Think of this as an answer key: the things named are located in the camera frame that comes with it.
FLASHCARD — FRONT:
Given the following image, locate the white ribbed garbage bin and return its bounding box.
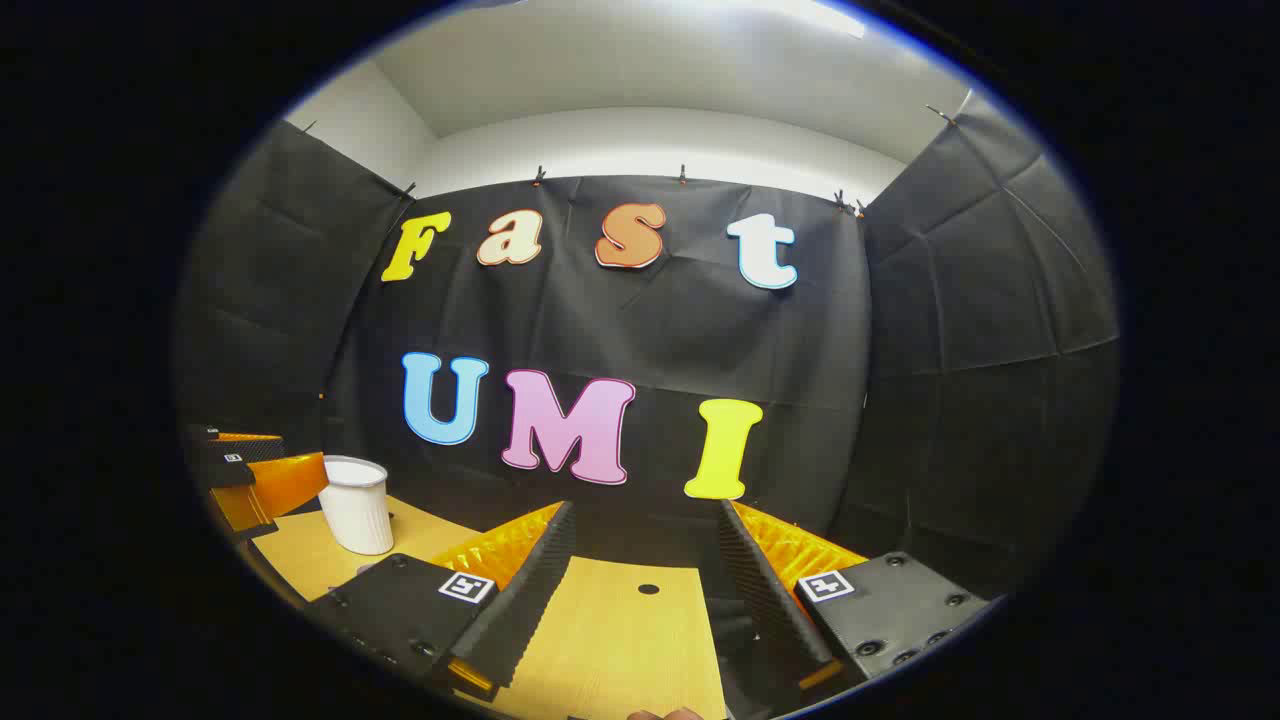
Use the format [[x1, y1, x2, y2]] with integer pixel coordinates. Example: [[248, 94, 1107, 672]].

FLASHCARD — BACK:
[[318, 455, 396, 556]]

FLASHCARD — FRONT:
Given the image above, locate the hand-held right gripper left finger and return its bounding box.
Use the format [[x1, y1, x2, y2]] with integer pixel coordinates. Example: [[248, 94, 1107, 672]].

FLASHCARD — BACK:
[[303, 500, 579, 701]]

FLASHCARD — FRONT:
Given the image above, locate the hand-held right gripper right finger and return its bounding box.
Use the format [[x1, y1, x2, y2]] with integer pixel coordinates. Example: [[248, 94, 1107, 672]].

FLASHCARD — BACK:
[[716, 498, 993, 695]]

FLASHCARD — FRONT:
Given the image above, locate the wooden desktop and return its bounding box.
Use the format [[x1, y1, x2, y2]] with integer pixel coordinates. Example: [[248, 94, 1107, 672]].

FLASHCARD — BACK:
[[245, 495, 731, 720]]

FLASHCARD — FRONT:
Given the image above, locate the row of small backdrop clips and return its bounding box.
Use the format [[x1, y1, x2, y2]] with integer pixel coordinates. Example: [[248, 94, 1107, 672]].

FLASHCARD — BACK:
[[300, 100, 961, 216]]

